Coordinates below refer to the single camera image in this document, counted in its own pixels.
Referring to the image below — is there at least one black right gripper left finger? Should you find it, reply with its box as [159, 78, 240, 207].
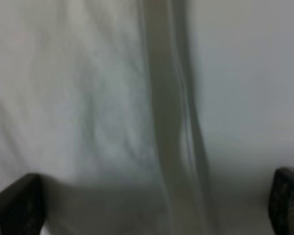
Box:
[0, 174, 46, 235]

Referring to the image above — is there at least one white short sleeve shirt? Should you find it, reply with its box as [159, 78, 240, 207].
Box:
[0, 0, 213, 235]

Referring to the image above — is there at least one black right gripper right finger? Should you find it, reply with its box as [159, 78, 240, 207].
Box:
[269, 167, 294, 235]

